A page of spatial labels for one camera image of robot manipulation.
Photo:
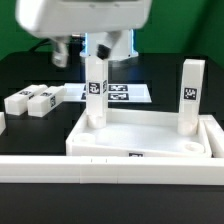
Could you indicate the white front fence bar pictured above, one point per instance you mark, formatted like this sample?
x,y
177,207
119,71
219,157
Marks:
x,y
111,170

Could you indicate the white fence bar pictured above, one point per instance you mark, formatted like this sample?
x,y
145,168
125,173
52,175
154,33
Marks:
x,y
215,135
111,170

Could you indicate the white right fence bar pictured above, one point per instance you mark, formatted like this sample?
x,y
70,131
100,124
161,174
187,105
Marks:
x,y
215,135

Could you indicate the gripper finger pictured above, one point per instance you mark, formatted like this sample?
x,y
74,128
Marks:
x,y
104,49
60,52

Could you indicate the white marker base plate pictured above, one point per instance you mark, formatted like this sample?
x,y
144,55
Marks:
x,y
133,93

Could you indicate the white desk tabletop tray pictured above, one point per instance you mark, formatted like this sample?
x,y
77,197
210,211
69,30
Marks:
x,y
136,133

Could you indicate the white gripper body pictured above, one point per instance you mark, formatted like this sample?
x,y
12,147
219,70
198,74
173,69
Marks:
x,y
58,18

